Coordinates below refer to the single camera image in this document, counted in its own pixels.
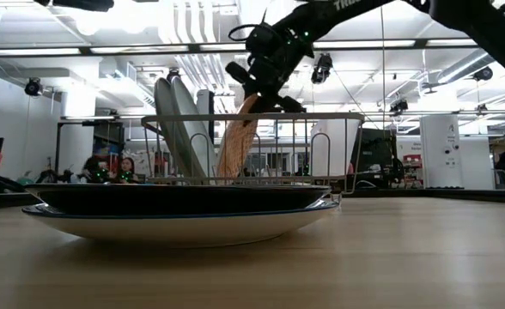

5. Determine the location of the black ceiling spotlight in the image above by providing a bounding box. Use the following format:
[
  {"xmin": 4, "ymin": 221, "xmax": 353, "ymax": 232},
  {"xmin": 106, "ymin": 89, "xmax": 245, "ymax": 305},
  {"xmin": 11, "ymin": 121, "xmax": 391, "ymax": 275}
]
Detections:
[
  {"xmin": 389, "ymin": 98, "xmax": 410, "ymax": 115},
  {"xmin": 23, "ymin": 76, "xmax": 44, "ymax": 98},
  {"xmin": 310, "ymin": 52, "xmax": 334, "ymax": 86},
  {"xmin": 472, "ymin": 66, "xmax": 494, "ymax": 82}
]

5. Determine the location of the ceiling strip light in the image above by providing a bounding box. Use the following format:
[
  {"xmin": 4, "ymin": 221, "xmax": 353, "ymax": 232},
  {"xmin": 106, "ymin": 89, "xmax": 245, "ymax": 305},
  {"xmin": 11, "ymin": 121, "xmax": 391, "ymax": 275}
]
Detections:
[
  {"xmin": 426, "ymin": 38, "xmax": 479, "ymax": 47},
  {"xmin": 312, "ymin": 39, "xmax": 417, "ymax": 49},
  {"xmin": 0, "ymin": 46, "xmax": 82, "ymax": 57},
  {"xmin": 89, "ymin": 45, "xmax": 189, "ymax": 55}
]

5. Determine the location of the dark blue round plate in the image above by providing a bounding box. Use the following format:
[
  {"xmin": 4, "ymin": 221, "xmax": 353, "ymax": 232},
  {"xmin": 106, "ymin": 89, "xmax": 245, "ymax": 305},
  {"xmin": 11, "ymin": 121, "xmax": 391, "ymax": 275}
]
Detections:
[{"xmin": 23, "ymin": 183, "xmax": 332, "ymax": 216}]

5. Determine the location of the white plate with blue rim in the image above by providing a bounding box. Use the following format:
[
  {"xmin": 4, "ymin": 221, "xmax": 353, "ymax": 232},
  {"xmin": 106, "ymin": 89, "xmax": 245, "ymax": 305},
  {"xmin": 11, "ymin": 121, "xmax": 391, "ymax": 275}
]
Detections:
[{"xmin": 21, "ymin": 197, "xmax": 340, "ymax": 249}]

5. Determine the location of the orange patterned round plate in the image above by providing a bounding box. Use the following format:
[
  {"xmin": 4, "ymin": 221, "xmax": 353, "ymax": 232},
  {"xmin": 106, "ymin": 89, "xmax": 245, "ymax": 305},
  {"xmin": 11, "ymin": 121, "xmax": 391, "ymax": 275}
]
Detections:
[{"xmin": 216, "ymin": 93, "xmax": 260, "ymax": 179}]

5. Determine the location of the grey round plate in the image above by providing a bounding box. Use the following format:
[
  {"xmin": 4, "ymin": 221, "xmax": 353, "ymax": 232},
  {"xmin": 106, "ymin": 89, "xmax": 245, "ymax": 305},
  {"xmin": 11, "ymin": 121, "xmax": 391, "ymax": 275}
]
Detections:
[
  {"xmin": 169, "ymin": 75, "xmax": 218, "ymax": 179},
  {"xmin": 153, "ymin": 76, "xmax": 185, "ymax": 178}
]

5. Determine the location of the metal wire dish rack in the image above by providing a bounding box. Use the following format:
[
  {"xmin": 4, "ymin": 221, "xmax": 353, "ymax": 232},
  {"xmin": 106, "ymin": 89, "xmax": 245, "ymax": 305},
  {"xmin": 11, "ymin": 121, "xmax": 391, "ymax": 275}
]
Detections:
[{"xmin": 140, "ymin": 112, "xmax": 366, "ymax": 195}]

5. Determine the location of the white cylindrical kiosk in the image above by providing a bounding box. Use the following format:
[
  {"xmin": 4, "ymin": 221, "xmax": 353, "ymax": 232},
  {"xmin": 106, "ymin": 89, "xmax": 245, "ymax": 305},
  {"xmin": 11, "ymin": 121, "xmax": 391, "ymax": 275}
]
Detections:
[{"xmin": 419, "ymin": 113, "xmax": 465, "ymax": 190}]

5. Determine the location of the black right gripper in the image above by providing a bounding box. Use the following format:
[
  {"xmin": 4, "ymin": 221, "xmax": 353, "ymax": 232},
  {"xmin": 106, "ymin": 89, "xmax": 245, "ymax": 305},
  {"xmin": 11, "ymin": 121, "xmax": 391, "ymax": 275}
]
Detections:
[{"xmin": 225, "ymin": 55, "xmax": 307, "ymax": 114}]

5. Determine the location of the silver ventilation duct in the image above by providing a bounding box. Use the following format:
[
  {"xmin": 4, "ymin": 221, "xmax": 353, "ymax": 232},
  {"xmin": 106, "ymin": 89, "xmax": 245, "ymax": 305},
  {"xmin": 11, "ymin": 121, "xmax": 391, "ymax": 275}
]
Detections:
[{"xmin": 419, "ymin": 46, "xmax": 501, "ymax": 94}]

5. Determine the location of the black aluminium table frame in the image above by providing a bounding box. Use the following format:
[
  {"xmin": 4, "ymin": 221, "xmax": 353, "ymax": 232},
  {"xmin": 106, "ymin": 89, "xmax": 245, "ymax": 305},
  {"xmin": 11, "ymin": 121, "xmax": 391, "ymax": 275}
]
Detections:
[{"xmin": 0, "ymin": 187, "xmax": 505, "ymax": 211}]

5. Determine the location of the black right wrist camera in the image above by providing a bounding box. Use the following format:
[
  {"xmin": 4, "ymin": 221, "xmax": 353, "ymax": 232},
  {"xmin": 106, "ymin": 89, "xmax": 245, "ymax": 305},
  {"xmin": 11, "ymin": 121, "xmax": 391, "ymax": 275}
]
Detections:
[{"xmin": 244, "ymin": 21, "xmax": 282, "ymax": 59}]

